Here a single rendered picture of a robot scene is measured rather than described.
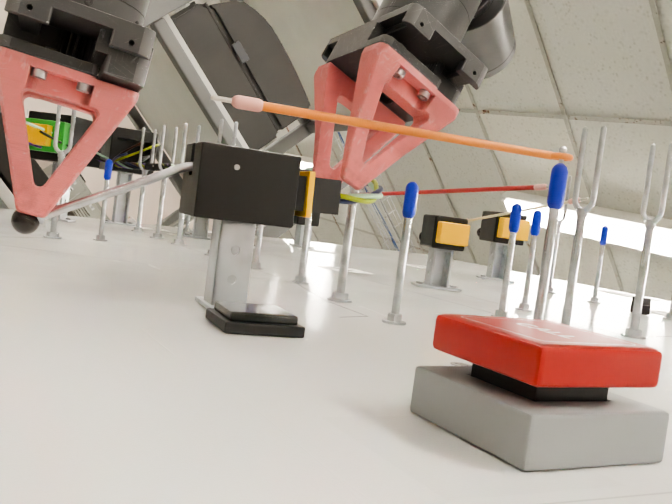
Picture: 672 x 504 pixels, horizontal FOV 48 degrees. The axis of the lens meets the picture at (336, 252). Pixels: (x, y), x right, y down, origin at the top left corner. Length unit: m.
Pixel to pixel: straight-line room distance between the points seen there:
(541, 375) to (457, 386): 0.03
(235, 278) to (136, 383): 0.20
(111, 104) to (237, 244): 0.10
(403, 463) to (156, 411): 0.07
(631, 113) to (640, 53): 0.30
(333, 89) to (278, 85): 1.07
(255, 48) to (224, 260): 1.15
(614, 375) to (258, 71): 1.36
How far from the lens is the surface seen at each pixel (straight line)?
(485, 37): 0.57
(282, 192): 0.42
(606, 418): 0.23
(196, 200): 0.41
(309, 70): 1.96
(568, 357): 0.22
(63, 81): 0.40
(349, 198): 0.46
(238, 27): 1.54
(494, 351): 0.23
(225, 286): 0.43
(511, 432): 0.22
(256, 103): 0.32
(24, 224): 0.41
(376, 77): 0.45
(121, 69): 0.38
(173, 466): 0.18
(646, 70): 3.33
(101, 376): 0.26
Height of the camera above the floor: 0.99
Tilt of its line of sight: 19 degrees up
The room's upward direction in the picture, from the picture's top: 52 degrees clockwise
